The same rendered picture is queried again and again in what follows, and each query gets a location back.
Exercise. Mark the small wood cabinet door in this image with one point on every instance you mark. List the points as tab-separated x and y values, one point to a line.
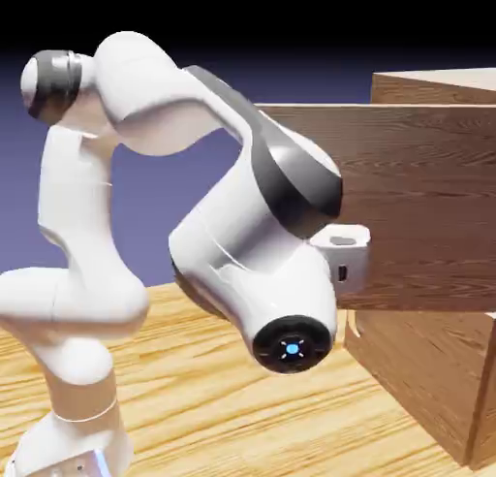
422	368

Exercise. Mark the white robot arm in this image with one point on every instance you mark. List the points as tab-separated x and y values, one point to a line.
248	221

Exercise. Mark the light wood cabinet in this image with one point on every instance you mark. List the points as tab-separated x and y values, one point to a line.
422	91

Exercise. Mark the large wood cabinet door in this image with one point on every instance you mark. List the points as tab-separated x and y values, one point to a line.
418	197

